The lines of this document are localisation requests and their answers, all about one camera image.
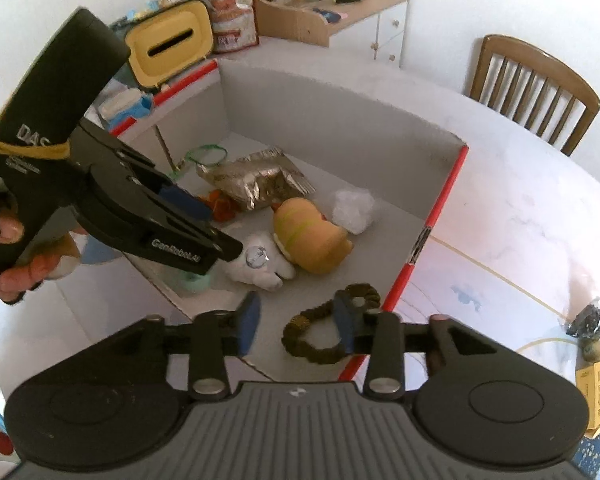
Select clear bag of dark bits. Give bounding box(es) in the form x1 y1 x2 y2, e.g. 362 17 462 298
564 299 600 342

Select blue white tissue packet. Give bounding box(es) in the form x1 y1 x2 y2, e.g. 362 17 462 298
99 91 153 128

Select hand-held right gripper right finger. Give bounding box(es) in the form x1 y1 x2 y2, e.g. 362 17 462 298
332 294 511 398

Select white plush toy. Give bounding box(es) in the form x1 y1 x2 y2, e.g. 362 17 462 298
224 231 297 291

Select yellow small box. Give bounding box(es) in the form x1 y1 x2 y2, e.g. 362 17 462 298
576 357 600 433

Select silver foil snack packet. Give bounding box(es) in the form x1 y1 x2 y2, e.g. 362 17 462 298
196 147 317 212

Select yellow rubber band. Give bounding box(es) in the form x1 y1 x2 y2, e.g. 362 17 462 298
0 137 72 186

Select wooden white cabinet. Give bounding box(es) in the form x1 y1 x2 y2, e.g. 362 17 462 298
254 0 411 69

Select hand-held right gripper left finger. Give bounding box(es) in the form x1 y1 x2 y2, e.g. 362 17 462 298
100 291 262 401

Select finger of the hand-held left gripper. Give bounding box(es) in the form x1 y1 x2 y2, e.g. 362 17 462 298
87 172 243 277
82 120 213 223

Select teal oval stone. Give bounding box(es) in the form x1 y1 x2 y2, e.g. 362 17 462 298
180 270 220 293

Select dark blue speckled mat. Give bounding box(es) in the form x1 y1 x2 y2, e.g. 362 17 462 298
571 435 600 480

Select person's left hand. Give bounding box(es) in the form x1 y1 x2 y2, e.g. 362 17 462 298
0 202 88 306

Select clear bag of white crystals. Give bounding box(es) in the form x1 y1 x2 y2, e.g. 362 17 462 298
330 187 377 235

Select green embroidered tassel sachet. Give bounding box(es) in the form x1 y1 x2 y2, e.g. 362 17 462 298
170 144 237 222

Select wooden chair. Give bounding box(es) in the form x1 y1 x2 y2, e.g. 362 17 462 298
462 35 600 157

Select red white snack bag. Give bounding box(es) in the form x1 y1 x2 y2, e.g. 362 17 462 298
169 0 260 55

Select orange plush toy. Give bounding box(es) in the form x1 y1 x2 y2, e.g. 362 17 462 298
271 197 355 276

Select red cardboard box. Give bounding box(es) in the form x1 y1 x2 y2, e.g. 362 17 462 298
0 57 469 396

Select brown braided scrunchie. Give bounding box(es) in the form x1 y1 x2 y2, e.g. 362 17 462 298
281 284 382 365

